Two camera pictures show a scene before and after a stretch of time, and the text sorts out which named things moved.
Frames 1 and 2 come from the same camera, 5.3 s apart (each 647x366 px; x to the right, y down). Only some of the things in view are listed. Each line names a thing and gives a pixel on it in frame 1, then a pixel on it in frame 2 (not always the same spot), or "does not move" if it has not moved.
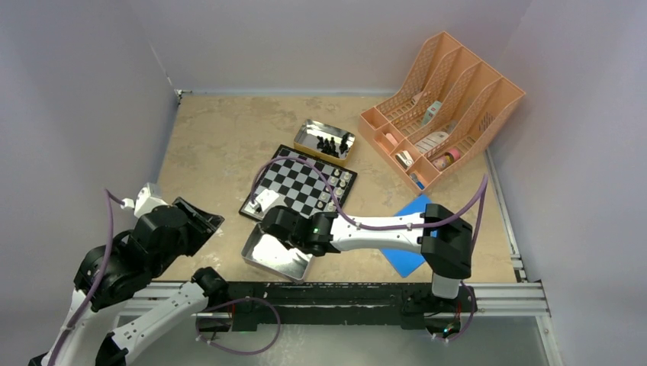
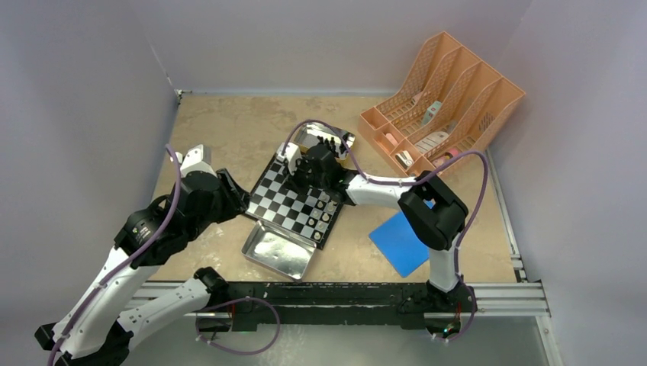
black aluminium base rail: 263,306 does not move
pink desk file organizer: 450,115 does not move
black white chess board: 304,183 does not move
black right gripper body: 299,244 → 305,178
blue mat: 406,259 does not move
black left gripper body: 197,232 → 227,205
